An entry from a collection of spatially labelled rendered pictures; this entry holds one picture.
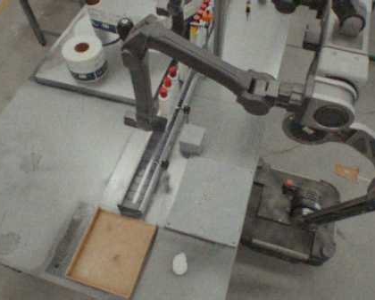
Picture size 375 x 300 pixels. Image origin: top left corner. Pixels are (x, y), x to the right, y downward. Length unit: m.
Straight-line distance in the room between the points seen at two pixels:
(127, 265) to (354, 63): 1.05
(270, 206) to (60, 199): 1.20
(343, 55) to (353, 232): 1.66
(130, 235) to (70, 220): 0.27
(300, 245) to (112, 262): 1.13
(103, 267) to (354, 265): 1.61
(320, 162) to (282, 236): 0.81
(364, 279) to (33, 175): 1.99
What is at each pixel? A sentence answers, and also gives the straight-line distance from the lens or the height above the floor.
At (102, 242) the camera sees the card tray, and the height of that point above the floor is 0.83.
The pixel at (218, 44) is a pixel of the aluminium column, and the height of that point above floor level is 1.06.
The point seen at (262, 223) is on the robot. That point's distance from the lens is 2.09.
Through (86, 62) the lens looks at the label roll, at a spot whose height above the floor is 1.01.
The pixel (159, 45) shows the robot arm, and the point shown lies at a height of 1.56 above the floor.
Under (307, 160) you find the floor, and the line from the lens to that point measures 2.65.
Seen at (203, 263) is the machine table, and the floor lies 0.83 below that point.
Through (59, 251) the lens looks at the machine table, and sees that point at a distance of 1.49.
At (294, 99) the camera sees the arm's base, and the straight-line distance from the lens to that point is 0.95.
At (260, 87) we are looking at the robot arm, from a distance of 0.97.
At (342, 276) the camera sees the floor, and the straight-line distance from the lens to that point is 2.39.
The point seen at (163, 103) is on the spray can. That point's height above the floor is 1.03.
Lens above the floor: 2.16
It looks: 58 degrees down
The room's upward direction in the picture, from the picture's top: 1 degrees counter-clockwise
